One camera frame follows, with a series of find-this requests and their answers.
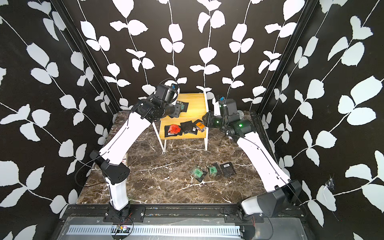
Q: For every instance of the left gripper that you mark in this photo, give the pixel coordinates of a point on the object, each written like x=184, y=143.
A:
x=178, y=108

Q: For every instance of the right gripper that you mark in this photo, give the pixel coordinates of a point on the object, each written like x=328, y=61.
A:
x=210, y=119

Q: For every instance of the small green tea bag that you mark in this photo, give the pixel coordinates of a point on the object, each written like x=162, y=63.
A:
x=214, y=170

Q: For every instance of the black barcode tea bag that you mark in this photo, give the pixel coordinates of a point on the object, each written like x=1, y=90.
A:
x=227, y=169

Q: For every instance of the green label tea bag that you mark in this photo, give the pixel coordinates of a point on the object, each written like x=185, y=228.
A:
x=198, y=173

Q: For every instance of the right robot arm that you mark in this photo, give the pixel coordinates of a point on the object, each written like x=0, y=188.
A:
x=281, y=191

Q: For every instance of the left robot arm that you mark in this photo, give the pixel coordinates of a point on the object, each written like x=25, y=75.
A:
x=158, y=105

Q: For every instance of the orange label tea bag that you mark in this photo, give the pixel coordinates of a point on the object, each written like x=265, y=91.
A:
x=199, y=125

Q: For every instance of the red tea bag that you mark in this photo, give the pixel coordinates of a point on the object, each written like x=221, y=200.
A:
x=175, y=130

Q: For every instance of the wooden two-tier metal shelf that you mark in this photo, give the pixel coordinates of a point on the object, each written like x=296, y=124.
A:
x=197, y=108

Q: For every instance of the black tea bag lower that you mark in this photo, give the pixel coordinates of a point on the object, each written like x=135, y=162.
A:
x=189, y=128

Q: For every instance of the black barcode pouch lower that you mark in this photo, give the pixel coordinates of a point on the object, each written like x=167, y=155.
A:
x=166, y=134

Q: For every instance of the small green circuit board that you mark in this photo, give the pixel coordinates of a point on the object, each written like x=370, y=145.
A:
x=123, y=229

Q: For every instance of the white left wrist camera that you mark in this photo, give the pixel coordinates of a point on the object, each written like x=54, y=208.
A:
x=175, y=90

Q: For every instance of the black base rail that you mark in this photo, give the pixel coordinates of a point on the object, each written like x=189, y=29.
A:
x=231, y=213

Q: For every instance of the white slotted cable duct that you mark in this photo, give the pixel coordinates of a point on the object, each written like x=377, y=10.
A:
x=156, y=230

